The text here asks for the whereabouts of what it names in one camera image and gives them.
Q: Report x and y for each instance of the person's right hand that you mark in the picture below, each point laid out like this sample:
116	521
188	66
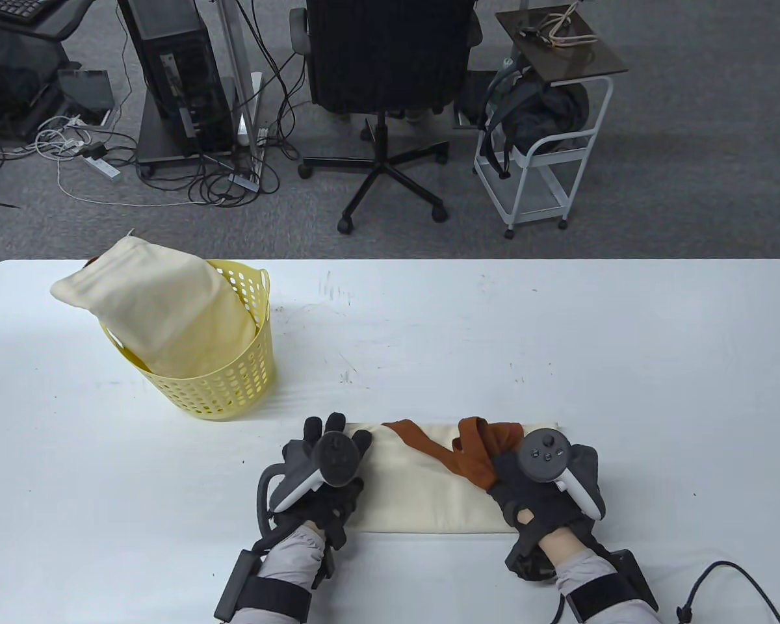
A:
526	504

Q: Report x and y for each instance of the person's left hand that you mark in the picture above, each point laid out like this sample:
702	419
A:
338	510

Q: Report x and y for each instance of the grey white handheld controller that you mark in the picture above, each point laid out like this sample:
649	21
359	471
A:
543	455
335	458

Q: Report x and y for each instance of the flower print canvas bag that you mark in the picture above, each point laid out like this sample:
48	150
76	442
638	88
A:
422	500

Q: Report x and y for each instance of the cream canvas bag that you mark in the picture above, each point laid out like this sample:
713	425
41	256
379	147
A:
169	312

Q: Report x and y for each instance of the person's left forearm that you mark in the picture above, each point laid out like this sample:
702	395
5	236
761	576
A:
289	552

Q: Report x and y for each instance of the person's right forearm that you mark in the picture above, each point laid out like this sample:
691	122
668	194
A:
582	559

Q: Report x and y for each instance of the black armband sensor pack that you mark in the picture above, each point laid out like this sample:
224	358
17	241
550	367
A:
266	595
614	588

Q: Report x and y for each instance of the yellow perforated plastic basket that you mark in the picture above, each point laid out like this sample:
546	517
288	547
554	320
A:
234	390

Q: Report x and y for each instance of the white rolling cart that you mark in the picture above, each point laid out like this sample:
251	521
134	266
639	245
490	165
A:
534	195

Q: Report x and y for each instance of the grey power strip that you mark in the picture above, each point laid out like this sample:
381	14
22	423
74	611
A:
246	182

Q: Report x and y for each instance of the black backpack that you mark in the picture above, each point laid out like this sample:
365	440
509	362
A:
546	110

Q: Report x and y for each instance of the grey metal stand base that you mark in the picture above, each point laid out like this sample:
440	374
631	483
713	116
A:
156	140

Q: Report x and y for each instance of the white power strip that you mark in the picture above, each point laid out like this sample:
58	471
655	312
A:
104	168

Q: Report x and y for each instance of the dark brown board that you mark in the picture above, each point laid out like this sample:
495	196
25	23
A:
578	62

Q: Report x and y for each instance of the black office chair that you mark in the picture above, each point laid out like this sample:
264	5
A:
390	52

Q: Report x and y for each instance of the grey metal desk leg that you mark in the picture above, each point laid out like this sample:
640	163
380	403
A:
234	52

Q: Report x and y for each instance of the black laptop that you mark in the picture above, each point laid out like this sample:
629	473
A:
88	88

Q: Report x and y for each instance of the black computer tower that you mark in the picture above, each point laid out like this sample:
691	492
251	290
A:
169	45

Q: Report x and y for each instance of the dark mesh chair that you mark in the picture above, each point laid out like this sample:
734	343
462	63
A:
6	84

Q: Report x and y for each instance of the black desk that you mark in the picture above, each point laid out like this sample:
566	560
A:
65	16

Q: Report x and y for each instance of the black keyboard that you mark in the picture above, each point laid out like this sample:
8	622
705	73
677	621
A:
13	8

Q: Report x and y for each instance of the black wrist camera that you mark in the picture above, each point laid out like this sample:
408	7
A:
328	559
530	565

